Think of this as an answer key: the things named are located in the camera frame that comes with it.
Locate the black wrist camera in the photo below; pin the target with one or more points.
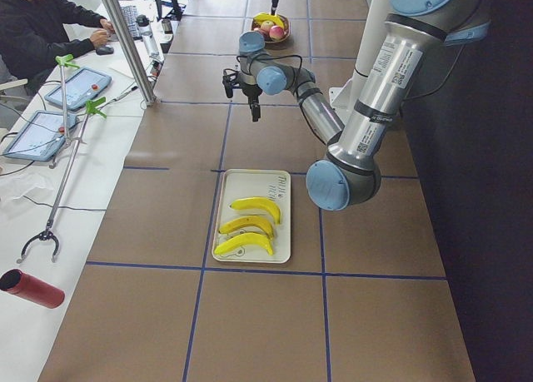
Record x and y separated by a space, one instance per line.
231 81

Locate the yellow banana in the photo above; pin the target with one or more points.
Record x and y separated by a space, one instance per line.
259 222
258 203
264 16

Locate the clear water bottle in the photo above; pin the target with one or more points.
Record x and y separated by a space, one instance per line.
145 31

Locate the seated person in black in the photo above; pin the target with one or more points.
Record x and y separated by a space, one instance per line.
35 32

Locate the teach pendant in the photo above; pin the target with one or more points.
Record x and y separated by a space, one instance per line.
40 139
83 85

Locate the white bear print tray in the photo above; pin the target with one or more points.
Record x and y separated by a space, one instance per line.
241 183

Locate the green handled reacher grabber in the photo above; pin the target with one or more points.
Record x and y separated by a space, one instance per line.
92 107

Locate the teach pendant near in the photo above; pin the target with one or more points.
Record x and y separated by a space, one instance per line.
40 139

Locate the brown wicker basket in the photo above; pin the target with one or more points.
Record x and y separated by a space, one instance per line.
255 27

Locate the pale pink apple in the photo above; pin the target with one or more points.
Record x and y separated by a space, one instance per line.
267 25

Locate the red cylinder bottle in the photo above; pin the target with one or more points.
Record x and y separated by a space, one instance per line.
28 287

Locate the yellow banana front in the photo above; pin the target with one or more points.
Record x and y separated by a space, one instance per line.
259 222

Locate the aluminium frame post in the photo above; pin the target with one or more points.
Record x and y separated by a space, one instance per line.
129 49

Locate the small metal cup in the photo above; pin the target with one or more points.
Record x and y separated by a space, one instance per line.
167 26

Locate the teach pendant far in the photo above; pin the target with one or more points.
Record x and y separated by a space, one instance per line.
83 85

